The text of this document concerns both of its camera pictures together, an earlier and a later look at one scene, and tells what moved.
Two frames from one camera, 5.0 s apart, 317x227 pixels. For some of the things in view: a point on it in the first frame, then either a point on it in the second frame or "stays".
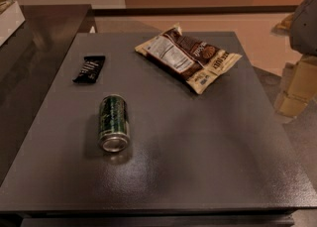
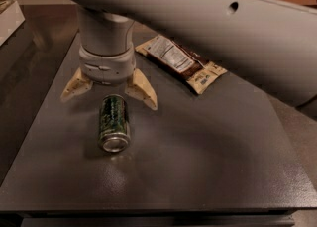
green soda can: [113, 124] stays
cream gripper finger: [299, 85] -> [140, 87]
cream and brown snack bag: [191, 61] stays
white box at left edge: [10, 21] stays
